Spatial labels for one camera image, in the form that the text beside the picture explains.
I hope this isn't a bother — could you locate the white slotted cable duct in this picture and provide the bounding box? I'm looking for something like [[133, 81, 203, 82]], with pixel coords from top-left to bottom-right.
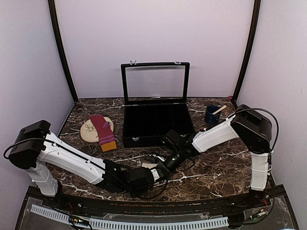
[[30, 204, 229, 230]]

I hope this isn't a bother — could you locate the black display case with lid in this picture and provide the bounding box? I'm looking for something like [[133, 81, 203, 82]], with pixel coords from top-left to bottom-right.
[[121, 62, 195, 148]]

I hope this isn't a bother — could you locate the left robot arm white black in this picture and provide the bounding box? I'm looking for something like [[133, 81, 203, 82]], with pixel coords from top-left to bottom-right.
[[3, 120, 168, 209]]

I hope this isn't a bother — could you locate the beige round embroidered coaster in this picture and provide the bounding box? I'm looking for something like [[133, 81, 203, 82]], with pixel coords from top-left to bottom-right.
[[80, 119, 100, 143]]

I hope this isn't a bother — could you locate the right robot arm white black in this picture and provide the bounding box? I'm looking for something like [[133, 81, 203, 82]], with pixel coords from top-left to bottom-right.
[[149, 104, 275, 208]]

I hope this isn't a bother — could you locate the beige brown block sock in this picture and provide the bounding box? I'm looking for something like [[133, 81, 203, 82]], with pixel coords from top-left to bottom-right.
[[141, 162, 157, 169]]

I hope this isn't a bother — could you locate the left black frame post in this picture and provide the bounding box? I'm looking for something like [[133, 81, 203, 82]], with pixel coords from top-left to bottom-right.
[[47, 0, 79, 103]]

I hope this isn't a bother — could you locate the maroon purple orange sock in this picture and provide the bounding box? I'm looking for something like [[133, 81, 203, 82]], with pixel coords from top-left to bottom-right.
[[90, 114, 117, 152]]

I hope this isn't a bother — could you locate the right black frame post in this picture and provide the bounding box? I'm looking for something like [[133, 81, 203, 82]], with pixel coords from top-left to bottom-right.
[[231, 0, 261, 107]]

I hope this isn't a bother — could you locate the black frame post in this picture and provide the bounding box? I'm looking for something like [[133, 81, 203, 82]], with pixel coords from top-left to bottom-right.
[[231, 0, 261, 107], [47, 0, 79, 103]]

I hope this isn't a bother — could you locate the wooden stick in mug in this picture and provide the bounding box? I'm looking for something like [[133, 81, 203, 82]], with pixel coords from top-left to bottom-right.
[[213, 105, 227, 115]]

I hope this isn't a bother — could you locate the dark blue mug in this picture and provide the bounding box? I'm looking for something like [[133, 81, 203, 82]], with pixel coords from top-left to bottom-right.
[[205, 105, 221, 125]]

